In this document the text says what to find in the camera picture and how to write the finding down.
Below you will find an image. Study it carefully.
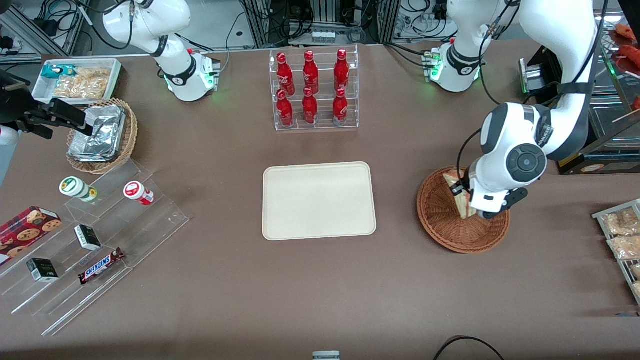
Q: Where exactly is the clear acrylic stepped shelf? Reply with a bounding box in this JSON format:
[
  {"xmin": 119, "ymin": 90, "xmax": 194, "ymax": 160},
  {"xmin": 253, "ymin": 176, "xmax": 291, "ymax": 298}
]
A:
[{"xmin": 0, "ymin": 158, "xmax": 190, "ymax": 337}]

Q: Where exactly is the triangular sandwich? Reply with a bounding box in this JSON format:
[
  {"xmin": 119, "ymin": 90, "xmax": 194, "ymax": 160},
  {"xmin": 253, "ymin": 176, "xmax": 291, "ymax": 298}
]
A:
[{"xmin": 442, "ymin": 170, "xmax": 477, "ymax": 221}]

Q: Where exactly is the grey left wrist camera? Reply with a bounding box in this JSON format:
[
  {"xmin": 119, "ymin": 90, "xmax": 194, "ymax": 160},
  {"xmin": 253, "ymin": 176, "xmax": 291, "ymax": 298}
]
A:
[{"xmin": 478, "ymin": 187, "xmax": 529, "ymax": 221}]

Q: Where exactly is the aluminium frame rack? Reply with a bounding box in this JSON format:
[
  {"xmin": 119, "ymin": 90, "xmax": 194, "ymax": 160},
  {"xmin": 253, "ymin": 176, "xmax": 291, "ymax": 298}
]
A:
[{"xmin": 239, "ymin": 0, "xmax": 402, "ymax": 49}]

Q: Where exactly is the green lid white bottle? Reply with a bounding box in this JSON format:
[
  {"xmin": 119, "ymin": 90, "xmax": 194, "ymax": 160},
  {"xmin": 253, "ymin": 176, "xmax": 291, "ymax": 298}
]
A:
[{"xmin": 59, "ymin": 176, "xmax": 99, "ymax": 203}]

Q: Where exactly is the teal snack packet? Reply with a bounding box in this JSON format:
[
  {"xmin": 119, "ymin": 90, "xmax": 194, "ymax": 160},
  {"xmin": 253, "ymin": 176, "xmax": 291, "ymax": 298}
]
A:
[{"xmin": 40, "ymin": 63, "xmax": 77, "ymax": 80}]

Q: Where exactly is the white rectangular bin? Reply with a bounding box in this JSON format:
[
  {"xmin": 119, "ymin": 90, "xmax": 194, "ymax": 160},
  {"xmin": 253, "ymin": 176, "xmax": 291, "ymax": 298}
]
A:
[{"xmin": 32, "ymin": 58, "xmax": 123, "ymax": 105}]

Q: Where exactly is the red cookie box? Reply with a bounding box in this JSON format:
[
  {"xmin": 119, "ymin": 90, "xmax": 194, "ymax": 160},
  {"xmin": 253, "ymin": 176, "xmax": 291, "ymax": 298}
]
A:
[{"xmin": 0, "ymin": 205, "xmax": 63, "ymax": 267}]

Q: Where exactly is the small black box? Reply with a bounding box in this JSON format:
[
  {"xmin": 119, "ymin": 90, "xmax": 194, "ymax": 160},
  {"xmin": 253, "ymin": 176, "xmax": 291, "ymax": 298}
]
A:
[
  {"xmin": 73, "ymin": 224, "xmax": 103, "ymax": 252},
  {"xmin": 26, "ymin": 257, "xmax": 60, "ymax": 283}
]

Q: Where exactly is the Snickers chocolate bar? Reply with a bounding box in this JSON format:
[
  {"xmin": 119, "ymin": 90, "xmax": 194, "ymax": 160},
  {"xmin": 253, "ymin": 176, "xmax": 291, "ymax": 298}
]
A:
[{"xmin": 78, "ymin": 247, "xmax": 126, "ymax": 286}]

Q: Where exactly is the aluminium rail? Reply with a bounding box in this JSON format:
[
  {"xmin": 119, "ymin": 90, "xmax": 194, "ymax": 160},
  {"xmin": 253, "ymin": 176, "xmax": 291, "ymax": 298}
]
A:
[{"xmin": 0, "ymin": 4, "xmax": 70, "ymax": 64}]

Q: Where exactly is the red sausage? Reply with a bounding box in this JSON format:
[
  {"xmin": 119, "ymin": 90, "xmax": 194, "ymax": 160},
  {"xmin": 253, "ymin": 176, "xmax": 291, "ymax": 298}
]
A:
[
  {"xmin": 613, "ymin": 22, "xmax": 640, "ymax": 44},
  {"xmin": 617, "ymin": 44, "xmax": 640, "ymax": 77}
]

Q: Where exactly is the black floor cable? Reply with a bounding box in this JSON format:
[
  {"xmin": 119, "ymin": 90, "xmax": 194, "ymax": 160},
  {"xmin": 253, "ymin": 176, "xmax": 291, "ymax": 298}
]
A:
[{"xmin": 432, "ymin": 335, "xmax": 506, "ymax": 360}]

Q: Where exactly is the black food warmer appliance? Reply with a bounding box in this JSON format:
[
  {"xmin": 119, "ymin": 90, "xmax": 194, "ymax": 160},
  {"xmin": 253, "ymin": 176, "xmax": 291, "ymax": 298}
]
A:
[{"xmin": 519, "ymin": 9, "xmax": 640, "ymax": 175}]

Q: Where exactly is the clear acrylic bottle rack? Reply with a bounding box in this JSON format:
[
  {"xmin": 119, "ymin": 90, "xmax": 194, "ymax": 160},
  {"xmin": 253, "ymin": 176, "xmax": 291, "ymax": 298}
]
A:
[{"xmin": 269, "ymin": 44, "xmax": 360, "ymax": 132}]

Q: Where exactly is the light wicker basket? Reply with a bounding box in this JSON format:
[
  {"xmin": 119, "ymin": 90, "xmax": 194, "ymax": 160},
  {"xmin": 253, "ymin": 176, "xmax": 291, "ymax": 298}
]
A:
[{"xmin": 66, "ymin": 97, "xmax": 139, "ymax": 175}]

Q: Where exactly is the brown round wicker basket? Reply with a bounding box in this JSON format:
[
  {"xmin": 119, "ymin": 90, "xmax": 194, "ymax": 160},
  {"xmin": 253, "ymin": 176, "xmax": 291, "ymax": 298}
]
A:
[{"xmin": 417, "ymin": 166, "xmax": 511, "ymax": 254}]

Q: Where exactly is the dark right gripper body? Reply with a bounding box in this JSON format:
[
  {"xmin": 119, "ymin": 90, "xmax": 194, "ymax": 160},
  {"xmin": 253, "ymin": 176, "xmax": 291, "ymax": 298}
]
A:
[{"xmin": 0, "ymin": 69, "xmax": 38, "ymax": 132}]

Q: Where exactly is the metal wire rack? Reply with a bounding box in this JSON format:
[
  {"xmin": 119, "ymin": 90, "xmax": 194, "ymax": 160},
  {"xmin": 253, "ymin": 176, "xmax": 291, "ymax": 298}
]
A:
[{"xmin": 592, "ymin": 198, "xmax": 640, "ymax": 307}]

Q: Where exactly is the silver foil pack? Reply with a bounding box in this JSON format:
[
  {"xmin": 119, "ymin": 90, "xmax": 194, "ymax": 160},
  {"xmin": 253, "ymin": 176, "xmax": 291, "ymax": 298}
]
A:
[
  {"xmin": 75, "ymin": 103, "xmax": 126, "ymax": 154},
  {"xmin": 68, "ymin": 140, "xmax": 121, "ymax": 163}
]

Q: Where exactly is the clear cracker bag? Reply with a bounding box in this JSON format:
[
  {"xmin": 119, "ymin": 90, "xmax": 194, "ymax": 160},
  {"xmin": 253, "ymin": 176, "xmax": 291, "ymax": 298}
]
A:
[
  {"xmin": 52, "ymin": 75, "xmax": 110, "ymax": 100},
  {"xmin": 74, "ymin": 67, "xmax": 111, "ymax": 83}
]

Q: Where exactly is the cream plastic tray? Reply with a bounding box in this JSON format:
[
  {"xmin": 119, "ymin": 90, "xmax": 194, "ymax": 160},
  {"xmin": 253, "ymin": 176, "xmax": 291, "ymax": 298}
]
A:
[{"xmin": 262, "ymin": 161, "xmax": 378, "ymax": 242}]

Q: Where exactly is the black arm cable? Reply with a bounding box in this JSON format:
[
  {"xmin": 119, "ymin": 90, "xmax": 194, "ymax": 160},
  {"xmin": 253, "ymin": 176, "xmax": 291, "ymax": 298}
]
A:
[{"xmin": 455, "ymin": 0, "xmax": 609, "ymax": 187}]

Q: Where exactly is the red cola bottle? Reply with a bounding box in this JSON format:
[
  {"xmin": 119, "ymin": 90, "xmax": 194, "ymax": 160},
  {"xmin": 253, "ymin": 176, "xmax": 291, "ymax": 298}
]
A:
[
  {"xmin": 301, "ymin": 86, "xmax": 319, "ymax": 125},
  {"xmin": 332, "ymin": 87, "xmax": 349, "ymax": 126},
  {"xmin": 276, "ymin": 52, "xmax": 296, "ymax": 97},
  {"xmin": 303, "ymin": 50, "xmax": 320, "ymax": 95},
  {"xmin": 276, "ymin": 89, "xmax": 295, "ymax": 128},
  {"xmin": 333, "ymin": 48, "xmax": 350, "ymax": 93}
]

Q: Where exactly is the red lid white bottle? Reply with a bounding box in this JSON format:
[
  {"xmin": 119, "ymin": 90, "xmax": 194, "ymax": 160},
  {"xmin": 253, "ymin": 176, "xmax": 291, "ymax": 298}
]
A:
[{"xmin": 123, "ymin": 180, "xmax": 155, "ymax": 207}]

